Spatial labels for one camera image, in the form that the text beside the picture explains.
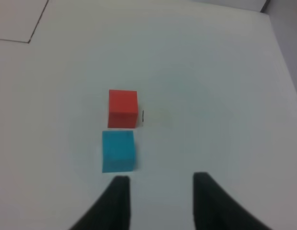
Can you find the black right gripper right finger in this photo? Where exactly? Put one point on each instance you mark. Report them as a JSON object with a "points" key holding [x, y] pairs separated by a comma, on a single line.
{"points": [[215, 209]]}

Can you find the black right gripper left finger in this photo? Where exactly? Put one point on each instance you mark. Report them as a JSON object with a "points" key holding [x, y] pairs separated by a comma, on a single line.
{"points": [[111, 211]]}

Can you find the blue cube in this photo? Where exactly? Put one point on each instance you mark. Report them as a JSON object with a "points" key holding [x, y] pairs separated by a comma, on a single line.
{"points": [[119, 152]]}

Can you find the red cube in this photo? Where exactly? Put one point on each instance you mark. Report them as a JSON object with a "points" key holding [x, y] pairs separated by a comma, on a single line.
{"points": [[122, 109]]}

